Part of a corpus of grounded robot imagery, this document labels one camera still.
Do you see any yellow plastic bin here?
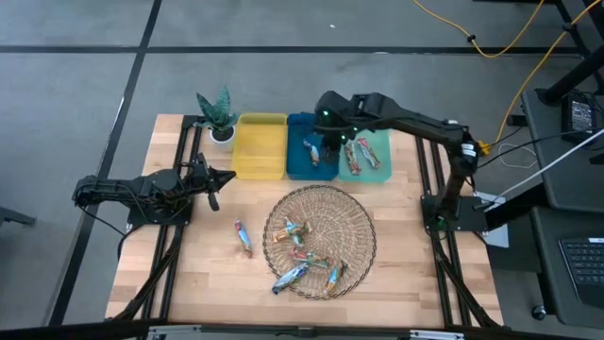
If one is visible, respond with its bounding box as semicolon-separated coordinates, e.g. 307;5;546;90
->
230;111;289;181

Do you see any round woven placemat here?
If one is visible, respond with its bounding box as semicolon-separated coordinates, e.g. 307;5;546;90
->
261;183;378;301

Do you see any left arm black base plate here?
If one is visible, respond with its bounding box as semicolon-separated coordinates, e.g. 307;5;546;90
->
126;188;194;227

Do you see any white sheet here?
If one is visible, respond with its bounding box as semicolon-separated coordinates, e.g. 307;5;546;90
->
474;191;512;250

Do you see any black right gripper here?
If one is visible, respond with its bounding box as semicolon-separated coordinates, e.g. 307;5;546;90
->
313;90;356;164

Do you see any black power adapter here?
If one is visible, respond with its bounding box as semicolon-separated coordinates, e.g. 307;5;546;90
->
561;92;599;144

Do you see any dark grey desk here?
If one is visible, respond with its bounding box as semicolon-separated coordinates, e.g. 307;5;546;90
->
521;88;604;213
530;207;604;332

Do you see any red wrapper granola bar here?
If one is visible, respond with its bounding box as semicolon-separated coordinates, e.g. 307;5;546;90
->
343;141;362;177
357;136;382;170
234;218;255;260
289;247;331;269

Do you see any yellow extension cable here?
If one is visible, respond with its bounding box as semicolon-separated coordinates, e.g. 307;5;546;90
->
411;0;546;60
489;0;596;145

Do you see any blue plastic bin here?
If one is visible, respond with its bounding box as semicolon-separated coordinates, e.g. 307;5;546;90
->
285;111;341;182

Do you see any snake plant in white pot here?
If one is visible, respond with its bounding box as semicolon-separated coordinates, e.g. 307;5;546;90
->
194;84;241;153

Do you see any black desk leg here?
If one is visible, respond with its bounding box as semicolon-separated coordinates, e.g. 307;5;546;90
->
537;55;604;106
552;0;596;60

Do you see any black keyboard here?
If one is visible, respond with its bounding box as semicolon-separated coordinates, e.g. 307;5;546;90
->
558;236;604;309

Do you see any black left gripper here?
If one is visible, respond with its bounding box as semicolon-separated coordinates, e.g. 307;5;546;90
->
180;151;238;213

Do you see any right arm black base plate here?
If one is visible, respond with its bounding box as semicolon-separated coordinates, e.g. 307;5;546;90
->
421;195;488;232

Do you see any black table crossbar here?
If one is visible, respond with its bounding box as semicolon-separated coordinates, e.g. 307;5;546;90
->
0;318;604;340

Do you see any teal plastic bin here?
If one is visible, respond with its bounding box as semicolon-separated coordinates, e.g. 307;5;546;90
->
337;126;393;184

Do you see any thin white cable loop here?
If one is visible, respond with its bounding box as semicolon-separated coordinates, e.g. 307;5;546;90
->
497;141;538;170

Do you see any black aluminium table frame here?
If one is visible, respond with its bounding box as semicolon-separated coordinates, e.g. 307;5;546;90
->
106;112;504;332

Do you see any silver metal bracket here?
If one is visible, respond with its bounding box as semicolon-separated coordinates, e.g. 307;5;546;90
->
409;329;466;340
146;324;203;340

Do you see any grey chair leg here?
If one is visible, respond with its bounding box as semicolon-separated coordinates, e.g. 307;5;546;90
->
0;206;38;229

